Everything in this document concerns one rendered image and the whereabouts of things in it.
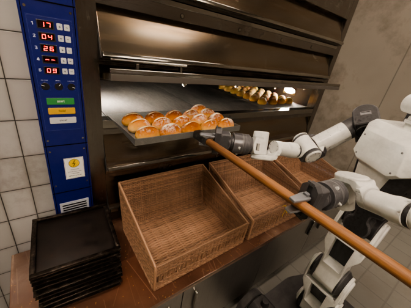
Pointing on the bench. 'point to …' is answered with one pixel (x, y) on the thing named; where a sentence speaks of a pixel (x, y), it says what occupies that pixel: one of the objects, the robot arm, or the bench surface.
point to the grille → (74, 205)
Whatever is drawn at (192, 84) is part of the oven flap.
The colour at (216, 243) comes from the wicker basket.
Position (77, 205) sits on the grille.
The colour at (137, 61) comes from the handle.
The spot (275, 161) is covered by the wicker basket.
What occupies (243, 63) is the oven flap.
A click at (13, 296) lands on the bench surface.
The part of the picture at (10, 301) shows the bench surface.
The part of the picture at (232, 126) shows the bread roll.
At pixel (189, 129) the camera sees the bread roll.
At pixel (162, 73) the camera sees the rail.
